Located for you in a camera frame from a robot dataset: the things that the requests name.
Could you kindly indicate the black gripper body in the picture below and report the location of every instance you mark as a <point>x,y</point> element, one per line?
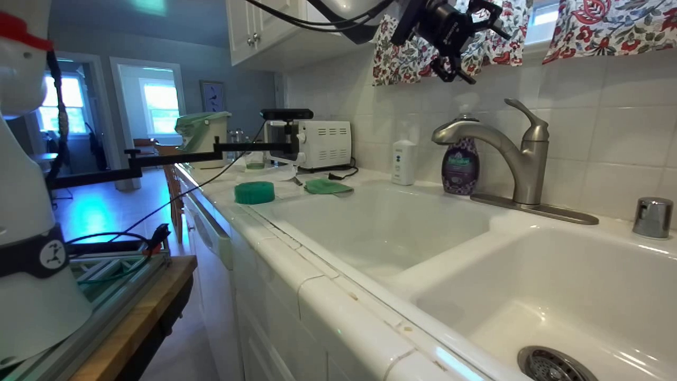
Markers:
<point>445,23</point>

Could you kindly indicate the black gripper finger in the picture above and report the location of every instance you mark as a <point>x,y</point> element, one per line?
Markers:
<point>455,71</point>
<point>498,22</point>

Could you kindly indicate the brushed steel faucet body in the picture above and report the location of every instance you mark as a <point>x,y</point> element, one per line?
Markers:
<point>524,172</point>

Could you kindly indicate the floral window curtain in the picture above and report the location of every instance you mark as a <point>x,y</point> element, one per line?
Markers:
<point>613,28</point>
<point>403,60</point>

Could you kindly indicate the purple dish soap bottle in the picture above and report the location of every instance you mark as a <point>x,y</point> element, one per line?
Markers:
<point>459,172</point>

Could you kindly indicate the white soap pump dispenser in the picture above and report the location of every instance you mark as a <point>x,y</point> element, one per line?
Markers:
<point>403,165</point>

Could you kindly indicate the white toaster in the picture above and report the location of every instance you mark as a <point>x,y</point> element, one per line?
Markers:
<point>328,145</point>

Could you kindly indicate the white double basin sink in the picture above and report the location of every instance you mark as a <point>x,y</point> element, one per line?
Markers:
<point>393,219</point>

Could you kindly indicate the white upper cabinet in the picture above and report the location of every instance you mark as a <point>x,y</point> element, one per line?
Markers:
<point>246,28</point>

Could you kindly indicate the white cabinet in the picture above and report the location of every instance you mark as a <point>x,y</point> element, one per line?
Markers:
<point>246,28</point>
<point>282,330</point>

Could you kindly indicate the chrome air gap cap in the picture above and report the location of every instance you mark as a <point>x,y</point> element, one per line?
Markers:
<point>652,217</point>

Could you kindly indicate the bright window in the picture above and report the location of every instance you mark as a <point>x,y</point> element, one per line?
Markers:
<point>158,107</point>

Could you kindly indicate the metal sink drain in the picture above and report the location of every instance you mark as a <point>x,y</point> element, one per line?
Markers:
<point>552,367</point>

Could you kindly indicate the white lower cabinet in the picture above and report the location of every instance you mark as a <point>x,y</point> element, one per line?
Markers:
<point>282,330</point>

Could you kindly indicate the open doorway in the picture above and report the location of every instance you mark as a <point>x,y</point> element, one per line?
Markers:
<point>71,97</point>

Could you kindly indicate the wooden cart board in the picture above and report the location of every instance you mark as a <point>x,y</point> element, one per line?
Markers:
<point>133,325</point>

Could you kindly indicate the red plastic part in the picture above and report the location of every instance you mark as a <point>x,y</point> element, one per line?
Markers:
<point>17,28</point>

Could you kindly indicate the framed wall picture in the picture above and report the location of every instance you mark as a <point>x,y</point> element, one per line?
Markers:
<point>212,95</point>

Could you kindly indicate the aluminium cart frame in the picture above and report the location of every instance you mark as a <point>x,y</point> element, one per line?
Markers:
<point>107,272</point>

